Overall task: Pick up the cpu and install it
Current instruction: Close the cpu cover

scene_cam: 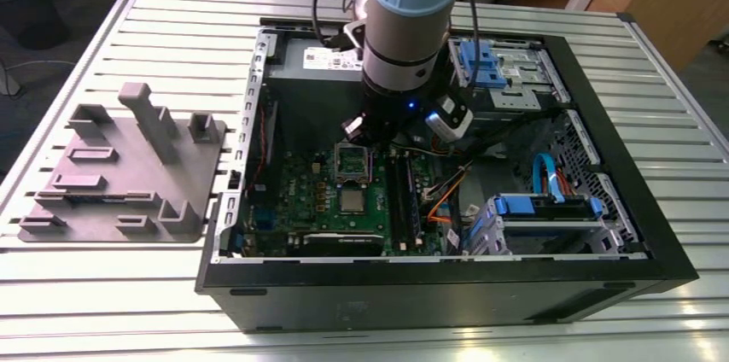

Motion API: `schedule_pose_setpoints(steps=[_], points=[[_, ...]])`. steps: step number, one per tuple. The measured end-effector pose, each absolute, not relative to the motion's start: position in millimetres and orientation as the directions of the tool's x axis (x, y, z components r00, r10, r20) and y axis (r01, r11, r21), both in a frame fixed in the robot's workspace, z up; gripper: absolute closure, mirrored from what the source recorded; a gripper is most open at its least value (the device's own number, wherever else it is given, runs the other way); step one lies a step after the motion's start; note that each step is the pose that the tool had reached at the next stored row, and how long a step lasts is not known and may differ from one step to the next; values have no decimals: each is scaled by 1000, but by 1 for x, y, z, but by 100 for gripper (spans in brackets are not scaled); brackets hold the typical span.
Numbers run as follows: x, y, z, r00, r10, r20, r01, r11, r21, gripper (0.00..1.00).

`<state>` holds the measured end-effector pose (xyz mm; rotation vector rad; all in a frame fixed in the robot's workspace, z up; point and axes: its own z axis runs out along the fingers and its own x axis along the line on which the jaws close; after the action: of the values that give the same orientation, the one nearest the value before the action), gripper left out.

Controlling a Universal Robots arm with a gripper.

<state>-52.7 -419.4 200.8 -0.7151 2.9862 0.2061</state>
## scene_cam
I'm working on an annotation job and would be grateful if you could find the CPU socket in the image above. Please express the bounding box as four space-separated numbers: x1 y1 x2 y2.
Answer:
335 185 372 219

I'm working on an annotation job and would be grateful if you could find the white stand foot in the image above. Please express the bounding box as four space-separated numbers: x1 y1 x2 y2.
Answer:
0 61 24 98

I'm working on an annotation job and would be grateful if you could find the wooden cabinet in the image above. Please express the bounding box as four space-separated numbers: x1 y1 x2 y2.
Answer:
586 0 729 75

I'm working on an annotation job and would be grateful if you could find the black RAM slot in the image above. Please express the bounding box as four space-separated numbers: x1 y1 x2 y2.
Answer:
402 151 426 248
387 151 408 252

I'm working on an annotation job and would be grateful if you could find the green RAM stick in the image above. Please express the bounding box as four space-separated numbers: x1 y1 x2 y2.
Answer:
63 194 131 204

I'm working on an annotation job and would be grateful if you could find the dark office chair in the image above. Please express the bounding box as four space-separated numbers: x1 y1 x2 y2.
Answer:
0 0 79 51

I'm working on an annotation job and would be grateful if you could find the black PC case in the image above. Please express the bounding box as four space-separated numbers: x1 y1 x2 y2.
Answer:
192 15 699 334

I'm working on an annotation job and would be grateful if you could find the black wire bundle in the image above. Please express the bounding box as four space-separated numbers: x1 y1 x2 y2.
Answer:
454 108 565 173

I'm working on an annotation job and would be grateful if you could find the black graphics card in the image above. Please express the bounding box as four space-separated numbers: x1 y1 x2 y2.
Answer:
283 231 388 258

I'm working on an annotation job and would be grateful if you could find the blue data wire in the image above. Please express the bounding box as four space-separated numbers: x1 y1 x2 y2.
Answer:
531 152 571 205

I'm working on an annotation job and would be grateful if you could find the blue plastic drive bracket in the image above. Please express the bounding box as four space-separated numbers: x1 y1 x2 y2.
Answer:
448 40 507 89

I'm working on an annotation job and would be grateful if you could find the silver CPU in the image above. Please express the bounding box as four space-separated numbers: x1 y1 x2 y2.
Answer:
338 189 368 214

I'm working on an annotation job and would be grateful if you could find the orange wire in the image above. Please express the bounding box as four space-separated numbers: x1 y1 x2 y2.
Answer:
424 198 454 225

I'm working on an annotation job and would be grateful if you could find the multicolour wire bundle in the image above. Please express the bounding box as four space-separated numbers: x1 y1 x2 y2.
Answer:
391 142 460 159

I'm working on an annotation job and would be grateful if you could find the grey parts rack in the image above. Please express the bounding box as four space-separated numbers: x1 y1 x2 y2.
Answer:
16 82 229 244

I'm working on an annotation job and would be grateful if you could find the grey power supply unit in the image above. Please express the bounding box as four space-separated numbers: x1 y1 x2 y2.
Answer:
264 37 368 144

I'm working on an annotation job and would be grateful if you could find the green motherboard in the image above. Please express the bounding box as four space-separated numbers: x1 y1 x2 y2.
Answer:
236 149 452 259

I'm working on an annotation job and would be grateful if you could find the silver drive cage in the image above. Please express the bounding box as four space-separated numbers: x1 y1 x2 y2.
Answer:
446 38 571 133

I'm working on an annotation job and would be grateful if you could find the hard disk in blue carrier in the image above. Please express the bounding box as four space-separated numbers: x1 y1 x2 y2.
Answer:
492 194 605 221

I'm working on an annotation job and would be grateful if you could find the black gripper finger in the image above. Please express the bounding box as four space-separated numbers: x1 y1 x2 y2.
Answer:
340 115 371 144

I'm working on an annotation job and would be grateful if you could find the metal socket cover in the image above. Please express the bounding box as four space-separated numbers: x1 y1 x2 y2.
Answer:
332 141 374 187

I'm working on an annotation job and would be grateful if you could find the blue flat wire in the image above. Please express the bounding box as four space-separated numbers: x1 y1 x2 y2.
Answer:
459 219 490 257

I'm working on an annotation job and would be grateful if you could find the silver disk bay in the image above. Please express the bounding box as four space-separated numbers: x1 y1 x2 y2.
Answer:
462 193 634 257

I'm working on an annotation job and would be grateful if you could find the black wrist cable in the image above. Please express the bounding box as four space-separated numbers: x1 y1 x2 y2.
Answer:
310 0 358 52
462 0 480 88

